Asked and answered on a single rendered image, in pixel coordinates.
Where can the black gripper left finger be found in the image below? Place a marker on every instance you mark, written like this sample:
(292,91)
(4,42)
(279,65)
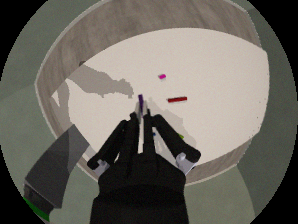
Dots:
(113,146)

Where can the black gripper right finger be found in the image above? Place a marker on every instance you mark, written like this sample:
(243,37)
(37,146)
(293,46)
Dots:
(186,156)

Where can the purple rod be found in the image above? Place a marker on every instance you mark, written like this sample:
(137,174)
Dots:
(140,97)

